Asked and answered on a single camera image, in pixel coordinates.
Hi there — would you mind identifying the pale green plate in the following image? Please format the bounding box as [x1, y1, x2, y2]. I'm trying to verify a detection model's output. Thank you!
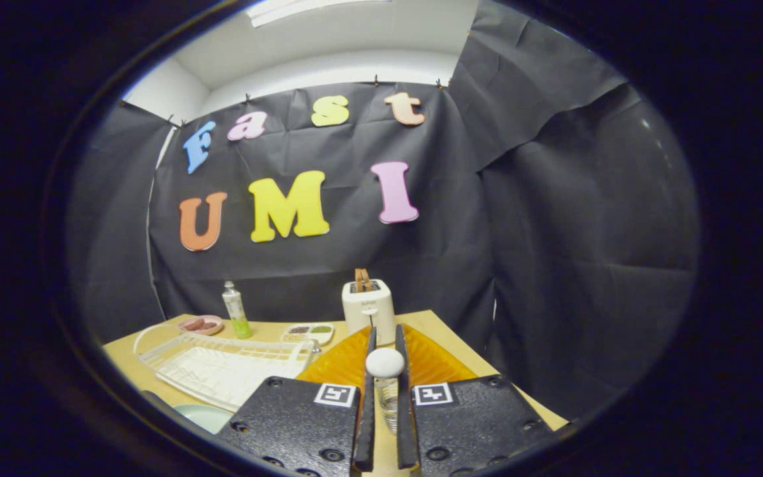
[173, 403, 233, 435]

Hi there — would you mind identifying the white wire dish rack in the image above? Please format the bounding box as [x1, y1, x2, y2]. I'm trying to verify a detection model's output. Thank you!
[133, 323, 321, 413]

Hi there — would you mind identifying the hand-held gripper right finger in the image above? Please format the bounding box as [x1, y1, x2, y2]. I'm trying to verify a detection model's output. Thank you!
[395, 323, 558, 477]

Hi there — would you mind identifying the cream toaster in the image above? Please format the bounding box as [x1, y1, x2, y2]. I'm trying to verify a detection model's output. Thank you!
[342, 278, 397, 346]

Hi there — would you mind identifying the clear bottle with green liquid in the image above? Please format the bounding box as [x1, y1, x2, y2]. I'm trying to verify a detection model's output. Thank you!
[222, 280, 254, 339]

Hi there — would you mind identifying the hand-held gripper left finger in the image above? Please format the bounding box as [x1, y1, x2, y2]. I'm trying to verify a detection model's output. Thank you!
[216, 325, 378, 477]

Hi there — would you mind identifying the white divided snack tray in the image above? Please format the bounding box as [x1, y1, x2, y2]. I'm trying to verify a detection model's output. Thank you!
[281, 323, 334, 346]

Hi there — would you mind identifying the small pink plate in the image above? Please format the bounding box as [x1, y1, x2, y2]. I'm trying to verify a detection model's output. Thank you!
[178, 315, 225, 337]

